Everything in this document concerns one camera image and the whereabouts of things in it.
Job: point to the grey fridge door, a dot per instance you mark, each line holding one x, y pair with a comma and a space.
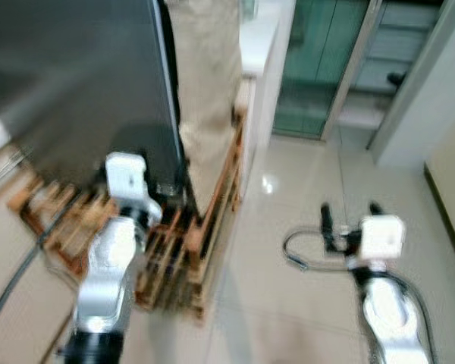
76, 76

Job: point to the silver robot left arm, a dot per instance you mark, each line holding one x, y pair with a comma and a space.
110, 265

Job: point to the wooden slatted rack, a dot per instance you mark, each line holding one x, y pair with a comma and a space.
174, 265

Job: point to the green glass door panel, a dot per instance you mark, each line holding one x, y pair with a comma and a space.
311, 61

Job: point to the blue-grey glass door panel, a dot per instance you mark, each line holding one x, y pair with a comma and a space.
394, 38

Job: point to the white counter unit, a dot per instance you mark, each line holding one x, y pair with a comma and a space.
258, 45

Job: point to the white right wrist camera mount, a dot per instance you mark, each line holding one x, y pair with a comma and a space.
383, 236

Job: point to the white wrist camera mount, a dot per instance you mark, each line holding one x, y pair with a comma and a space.
383, 236
127, 178

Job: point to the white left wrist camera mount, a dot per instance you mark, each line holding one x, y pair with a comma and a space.
127, 178

